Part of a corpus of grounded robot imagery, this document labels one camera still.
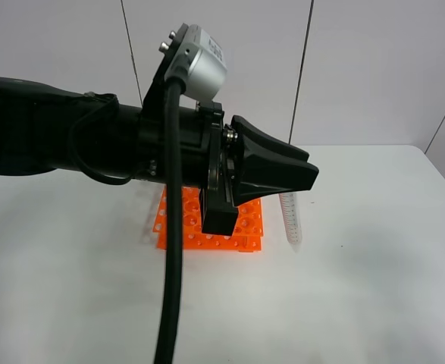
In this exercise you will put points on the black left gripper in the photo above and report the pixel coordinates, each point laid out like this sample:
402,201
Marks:
272,166

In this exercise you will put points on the teal capped test tube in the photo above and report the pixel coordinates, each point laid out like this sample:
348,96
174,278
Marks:
291,219

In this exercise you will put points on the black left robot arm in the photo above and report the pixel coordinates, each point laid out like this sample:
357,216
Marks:
43,128

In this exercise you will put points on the orange test tube rack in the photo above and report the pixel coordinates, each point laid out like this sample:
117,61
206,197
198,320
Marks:
240,230

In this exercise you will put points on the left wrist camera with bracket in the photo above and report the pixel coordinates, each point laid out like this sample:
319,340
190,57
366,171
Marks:
206,71

